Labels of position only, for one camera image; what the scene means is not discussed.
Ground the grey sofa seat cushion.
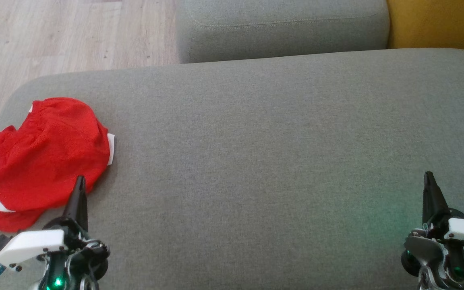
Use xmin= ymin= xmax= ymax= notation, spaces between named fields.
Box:
xmin=176 ymin=0 xmax=390 ymax=64

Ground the large grey sofa chaise cushion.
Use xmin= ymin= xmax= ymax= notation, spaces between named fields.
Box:
xmin=0 ymin=48 xmax=464 ymax=290

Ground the red jersey number 23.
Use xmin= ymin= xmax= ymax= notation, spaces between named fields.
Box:
xmin=0 ymin=126 xmax=95 ymax=233

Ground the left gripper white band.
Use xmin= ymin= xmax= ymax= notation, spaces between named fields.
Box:
xmin=0 ymin=176 xmax=110 ymax=290

